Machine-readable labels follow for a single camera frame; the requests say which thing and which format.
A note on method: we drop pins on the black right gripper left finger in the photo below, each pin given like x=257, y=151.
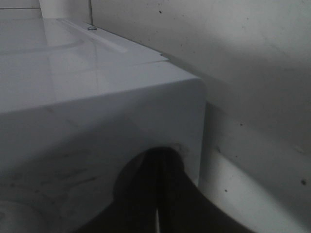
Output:
x=134, y=210

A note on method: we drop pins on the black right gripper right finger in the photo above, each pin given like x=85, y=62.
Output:
x=183, y=208

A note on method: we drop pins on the white microwave oven body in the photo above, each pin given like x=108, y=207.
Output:
x=77, y=104

